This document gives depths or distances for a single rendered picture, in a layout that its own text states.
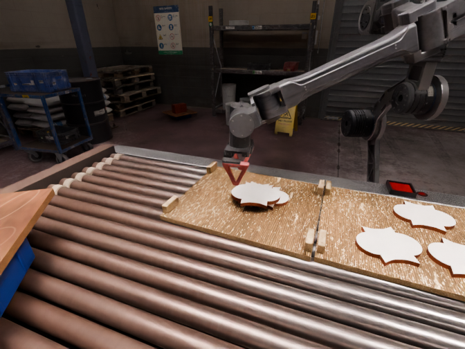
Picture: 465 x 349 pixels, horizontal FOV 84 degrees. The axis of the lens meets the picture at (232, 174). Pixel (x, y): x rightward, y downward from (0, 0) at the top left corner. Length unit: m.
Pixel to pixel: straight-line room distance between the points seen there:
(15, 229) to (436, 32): 0.96
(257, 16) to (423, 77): 4.42
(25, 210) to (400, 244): 0.84
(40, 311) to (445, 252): 0.84
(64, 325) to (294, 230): 0.52
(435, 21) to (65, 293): 0.95
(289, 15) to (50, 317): 5.28
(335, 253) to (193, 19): 5.71
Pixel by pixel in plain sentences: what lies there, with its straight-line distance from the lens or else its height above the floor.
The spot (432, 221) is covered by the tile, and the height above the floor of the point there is 0.95.
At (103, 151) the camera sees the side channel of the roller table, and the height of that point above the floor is 0.95.
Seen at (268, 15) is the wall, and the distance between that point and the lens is 5.52.
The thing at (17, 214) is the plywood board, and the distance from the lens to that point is 0.72.
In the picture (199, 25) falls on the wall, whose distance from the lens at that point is 6.00.
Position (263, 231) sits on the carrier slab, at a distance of 0.68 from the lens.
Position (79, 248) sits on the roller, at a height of 0.92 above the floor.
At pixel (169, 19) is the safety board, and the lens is 6.34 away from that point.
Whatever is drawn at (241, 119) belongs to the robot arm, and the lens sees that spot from 0.58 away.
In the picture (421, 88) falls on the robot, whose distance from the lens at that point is 1.44.
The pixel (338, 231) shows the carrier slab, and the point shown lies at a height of 0.94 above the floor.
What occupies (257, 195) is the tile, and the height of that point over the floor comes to 0.97.
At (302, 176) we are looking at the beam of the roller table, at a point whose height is 0.92.
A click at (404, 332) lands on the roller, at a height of 0.91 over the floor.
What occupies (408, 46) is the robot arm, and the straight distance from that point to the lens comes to 0.74.
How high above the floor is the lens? 1.37
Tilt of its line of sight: 27 degrees down
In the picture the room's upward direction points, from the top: straight up
